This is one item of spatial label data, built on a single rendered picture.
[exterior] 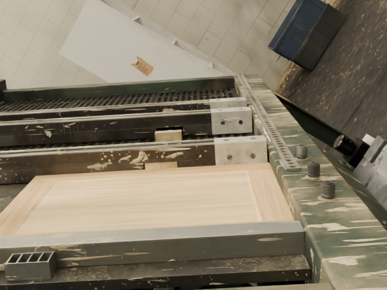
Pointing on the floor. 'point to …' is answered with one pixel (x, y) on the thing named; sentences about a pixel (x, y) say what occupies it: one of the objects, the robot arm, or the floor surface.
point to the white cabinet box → (132, 48)
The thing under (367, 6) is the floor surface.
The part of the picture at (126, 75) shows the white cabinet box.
